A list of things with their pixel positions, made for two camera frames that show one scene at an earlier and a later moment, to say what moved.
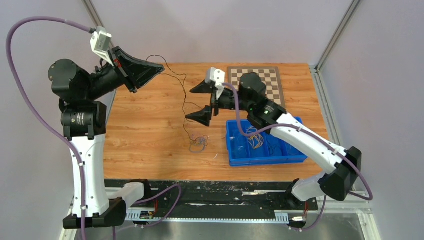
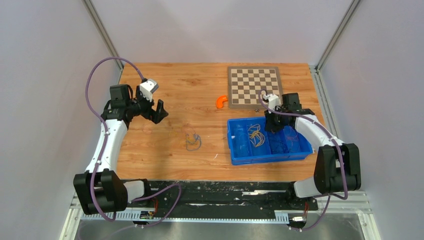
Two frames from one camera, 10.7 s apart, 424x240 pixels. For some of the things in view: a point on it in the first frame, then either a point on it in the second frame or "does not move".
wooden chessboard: (269, 76) does not move
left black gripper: (139, 72) to (156, 116)
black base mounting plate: (209, 196) does not move
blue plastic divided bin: (263, 148) does not move
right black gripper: (202, 116) to (270, 126)
